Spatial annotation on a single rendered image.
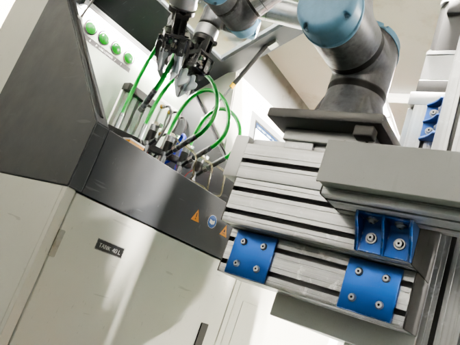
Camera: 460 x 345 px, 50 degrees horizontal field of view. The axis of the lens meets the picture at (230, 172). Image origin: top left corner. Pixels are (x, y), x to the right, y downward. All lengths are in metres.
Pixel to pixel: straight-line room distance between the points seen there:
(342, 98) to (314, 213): 0.23
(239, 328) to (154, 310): 0.39
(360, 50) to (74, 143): 0.66
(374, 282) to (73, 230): 0.65
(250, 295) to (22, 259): 0.78
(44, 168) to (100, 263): 0.26
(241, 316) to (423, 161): 1.06
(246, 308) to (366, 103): 0.91
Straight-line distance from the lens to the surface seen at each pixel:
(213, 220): 1.44
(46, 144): 1.28
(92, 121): 1.16
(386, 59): 1.00
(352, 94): 0.95
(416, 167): 0.70
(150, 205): 1.26
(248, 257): 0.93
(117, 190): 1.19
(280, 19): 1.55
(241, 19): 1.30
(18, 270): 1.15
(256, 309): 1.69
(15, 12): 1.97
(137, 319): 1.32
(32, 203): 1.21
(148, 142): 1.56
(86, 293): 1.21
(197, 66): 1.58
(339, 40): 0.89
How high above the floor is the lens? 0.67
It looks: 15 degrees up
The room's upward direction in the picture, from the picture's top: 20 degrees clockwise
